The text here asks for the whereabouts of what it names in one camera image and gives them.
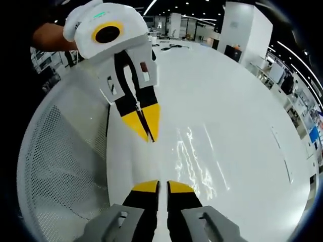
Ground white square pillar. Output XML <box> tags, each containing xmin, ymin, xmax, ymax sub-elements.
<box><xmin>217</xmin><ymin>1</ymin><xmax>274</xmax><ymax>67</ymax></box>

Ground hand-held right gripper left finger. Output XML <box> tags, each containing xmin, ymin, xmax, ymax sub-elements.
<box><xmin>83</xmin><ymin>179</ymin><xmax>162</xmax><ymax>242</ymax></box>

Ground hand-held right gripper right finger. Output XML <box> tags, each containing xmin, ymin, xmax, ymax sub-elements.
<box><xmin>166</xmin><ymin>179</ymin><xmax>243</xmax><ymax>242</ymax></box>

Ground white mesh basket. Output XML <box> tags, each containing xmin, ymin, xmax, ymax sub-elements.
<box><xmin>16</xmin><ymin>75</ymin><xmax>142</xmax><ymax>242</ymax></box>

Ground black tools on table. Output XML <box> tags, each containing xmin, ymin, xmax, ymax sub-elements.
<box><xmin>160</xmin><ymin>43</ymin><xmax>190</xmax><ymax>51</ymax></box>

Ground black box with orange top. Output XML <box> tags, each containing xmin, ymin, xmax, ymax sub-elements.
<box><xmin>224</xmin><ymin>44</ymin><xmax>242</xmax><ymax>62</ymax></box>

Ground large clear food packaging bag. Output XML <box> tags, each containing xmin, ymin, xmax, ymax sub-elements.
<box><xmin>151</xmin><ymin>123</ymin><xmax>231</xmax><ymax>203</ymax></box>

